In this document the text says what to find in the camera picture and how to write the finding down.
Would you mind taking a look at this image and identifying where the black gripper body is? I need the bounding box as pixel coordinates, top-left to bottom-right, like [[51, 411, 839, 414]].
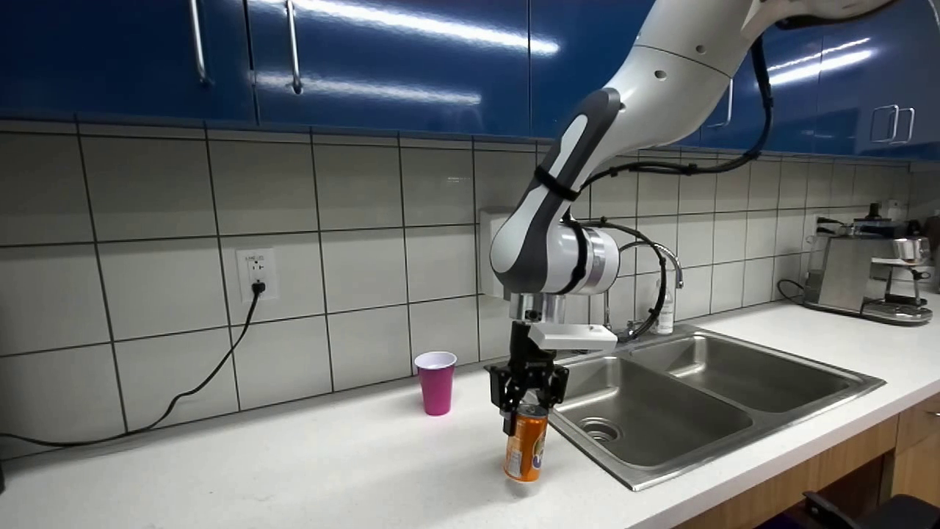
[[485, 318, 571, 405]]

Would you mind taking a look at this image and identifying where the brown bottle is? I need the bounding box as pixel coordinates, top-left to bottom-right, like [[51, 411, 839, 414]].
[[502, 402, 551, 490]]

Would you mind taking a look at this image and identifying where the stainless steel double sink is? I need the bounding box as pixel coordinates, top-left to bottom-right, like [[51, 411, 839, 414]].
[[542, 325, 890, 493]]

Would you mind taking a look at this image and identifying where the pink plastic cup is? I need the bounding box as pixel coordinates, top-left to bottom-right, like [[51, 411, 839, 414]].
[[410, 346, 461, 421]]

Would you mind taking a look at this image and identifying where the clear soap pump bottle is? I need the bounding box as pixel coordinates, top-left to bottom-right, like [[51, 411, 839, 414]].
[[652, 281, 679, 339]]

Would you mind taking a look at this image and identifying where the silver coffee machine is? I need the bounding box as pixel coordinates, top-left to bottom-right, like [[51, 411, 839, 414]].
[[799, 200, 940, 330]]

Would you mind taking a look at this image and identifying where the black chair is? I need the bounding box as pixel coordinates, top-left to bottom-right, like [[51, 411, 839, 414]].
[[777, 490, 940, 529]]

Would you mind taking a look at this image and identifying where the wooden base cabinet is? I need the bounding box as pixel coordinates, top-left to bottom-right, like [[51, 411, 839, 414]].
[[679, 390, 940, 529]]

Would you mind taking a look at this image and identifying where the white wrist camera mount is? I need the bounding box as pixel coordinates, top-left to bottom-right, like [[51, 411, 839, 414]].
[[524, 321, 621, 355]]

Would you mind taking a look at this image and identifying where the white wall outlet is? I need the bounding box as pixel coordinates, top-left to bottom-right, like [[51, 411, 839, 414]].
[[235, 246, 281, 305]]

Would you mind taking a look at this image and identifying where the black power cord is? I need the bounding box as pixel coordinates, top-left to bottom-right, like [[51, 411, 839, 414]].
[[0, 278, 270, 453]]

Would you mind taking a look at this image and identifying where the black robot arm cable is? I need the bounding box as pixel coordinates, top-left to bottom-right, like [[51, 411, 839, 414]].
[[571, 31, 777, 346]]

